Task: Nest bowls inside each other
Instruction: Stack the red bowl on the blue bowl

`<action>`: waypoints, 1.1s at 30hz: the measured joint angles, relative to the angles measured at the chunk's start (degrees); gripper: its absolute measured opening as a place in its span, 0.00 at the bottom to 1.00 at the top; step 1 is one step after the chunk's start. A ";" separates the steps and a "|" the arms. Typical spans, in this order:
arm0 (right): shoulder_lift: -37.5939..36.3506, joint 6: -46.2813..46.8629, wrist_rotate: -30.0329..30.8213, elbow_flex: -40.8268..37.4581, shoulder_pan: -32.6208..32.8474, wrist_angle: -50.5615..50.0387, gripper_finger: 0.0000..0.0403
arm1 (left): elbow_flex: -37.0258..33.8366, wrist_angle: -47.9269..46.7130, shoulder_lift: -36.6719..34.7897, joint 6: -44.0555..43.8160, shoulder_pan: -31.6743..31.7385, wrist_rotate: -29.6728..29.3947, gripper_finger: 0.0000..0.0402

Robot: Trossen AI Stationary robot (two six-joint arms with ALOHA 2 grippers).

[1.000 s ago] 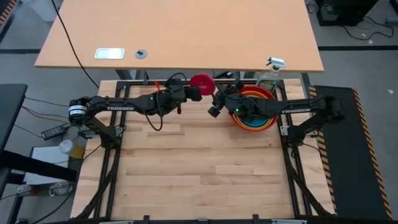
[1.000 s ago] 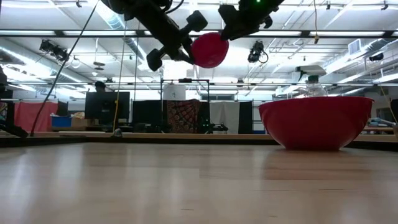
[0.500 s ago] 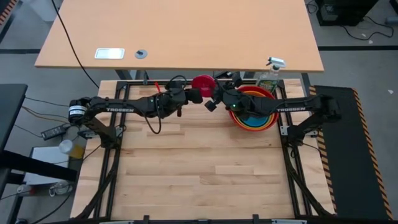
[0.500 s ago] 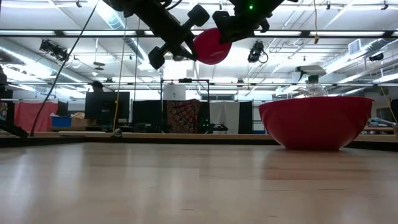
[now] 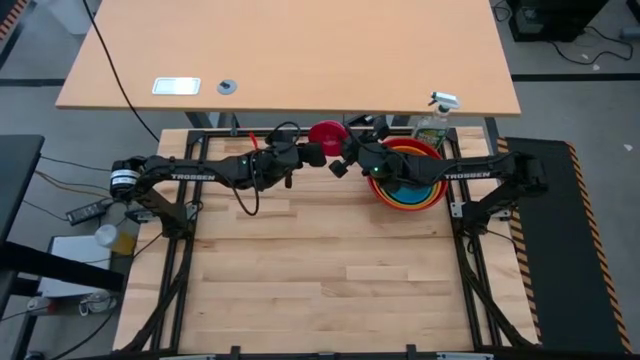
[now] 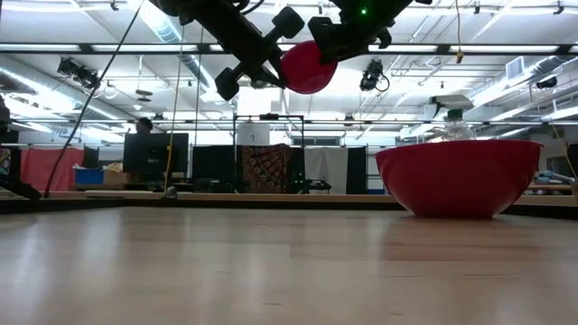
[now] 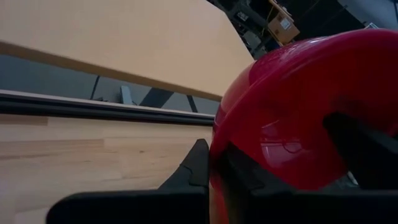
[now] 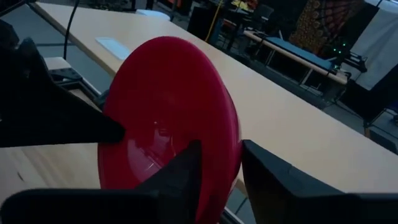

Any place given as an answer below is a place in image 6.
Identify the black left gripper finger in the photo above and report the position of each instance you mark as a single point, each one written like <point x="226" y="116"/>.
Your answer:
<point x="273" y="74"/>

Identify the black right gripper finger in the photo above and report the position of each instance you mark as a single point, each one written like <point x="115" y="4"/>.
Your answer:
<point x="338" y="52"/>

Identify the small pink plastic bowl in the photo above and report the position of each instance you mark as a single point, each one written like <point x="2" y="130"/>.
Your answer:
<point x="307" y="70"/>

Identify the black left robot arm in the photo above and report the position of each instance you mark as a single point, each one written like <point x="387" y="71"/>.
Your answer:
<point x="203" y="13"/>

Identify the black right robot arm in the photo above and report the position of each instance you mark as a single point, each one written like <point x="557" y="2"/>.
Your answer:
<point x="375" y="5"/>

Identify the white cylindrical container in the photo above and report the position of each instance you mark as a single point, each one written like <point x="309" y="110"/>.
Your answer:
<point x="253" y="134"/>

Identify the patterned red cloth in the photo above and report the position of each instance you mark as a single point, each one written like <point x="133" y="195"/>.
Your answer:
<point x="266" y="169"/>

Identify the white hanging cloth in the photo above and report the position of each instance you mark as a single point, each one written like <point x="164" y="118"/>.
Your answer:
<point x="327" y="167"/>

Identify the black partition panel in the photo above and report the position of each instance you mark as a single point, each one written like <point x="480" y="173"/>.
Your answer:
<point x="214" y="167"/>

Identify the black low stand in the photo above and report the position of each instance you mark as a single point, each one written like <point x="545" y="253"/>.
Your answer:
<point x="319" y="185"/>

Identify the narrow black panel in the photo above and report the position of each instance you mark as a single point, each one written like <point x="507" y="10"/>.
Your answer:
<point x="357" y="171"/>

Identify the long wooden workbench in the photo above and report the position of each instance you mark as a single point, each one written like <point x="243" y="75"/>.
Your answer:
<point x="271" y="197"/>

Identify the person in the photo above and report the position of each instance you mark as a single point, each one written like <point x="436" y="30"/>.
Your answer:
<point x="144" y="125"/>

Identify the clear spray bottle white trigger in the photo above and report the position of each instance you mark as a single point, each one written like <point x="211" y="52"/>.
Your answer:
<point x="456" y="128"/>

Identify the black computer monitor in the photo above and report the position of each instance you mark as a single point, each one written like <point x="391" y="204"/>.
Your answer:
<point x="155" y="153"/>

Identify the white air vent grille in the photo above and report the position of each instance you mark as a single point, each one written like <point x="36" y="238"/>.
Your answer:
<point x="515" y="67"/>

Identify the large red plastic bowl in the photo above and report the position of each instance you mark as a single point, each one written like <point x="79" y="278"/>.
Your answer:
<point x="458" y="180"/>

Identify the black ceiling mounted device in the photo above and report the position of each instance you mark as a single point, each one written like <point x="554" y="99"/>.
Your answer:
<point x="79" y="72"/>

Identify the brown cardboard box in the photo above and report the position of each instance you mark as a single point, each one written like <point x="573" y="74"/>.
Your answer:
<point x="115" y="177"/>

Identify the small black ceiling device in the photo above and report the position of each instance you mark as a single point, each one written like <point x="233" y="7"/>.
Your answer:
<point x="547" y="83"/>

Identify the blue storage bin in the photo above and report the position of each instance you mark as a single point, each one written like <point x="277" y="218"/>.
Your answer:
<point x="89" y="176"/>

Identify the light blue object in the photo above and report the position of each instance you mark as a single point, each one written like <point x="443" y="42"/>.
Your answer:
<point x="546" y="177"/>

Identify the red hanging cloth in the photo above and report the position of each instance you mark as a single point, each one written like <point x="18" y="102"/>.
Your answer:
<point x="45" y="167"/>

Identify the black metal rack frame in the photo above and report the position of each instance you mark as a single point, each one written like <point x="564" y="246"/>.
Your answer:
<point x="268" y="117"/>

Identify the thin black horizontal rail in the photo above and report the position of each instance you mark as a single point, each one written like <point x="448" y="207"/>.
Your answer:
<point x="361" y="122"/>

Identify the silver ventilation duct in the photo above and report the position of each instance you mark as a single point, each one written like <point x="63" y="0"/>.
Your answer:
<point x="167" y="31"/>

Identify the black overhead frame bar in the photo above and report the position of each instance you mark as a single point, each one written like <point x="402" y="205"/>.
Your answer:
<point x="451" y="49"/>

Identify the black frame strut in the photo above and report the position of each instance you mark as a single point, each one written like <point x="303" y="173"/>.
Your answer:
<point x="20" y="187"/>

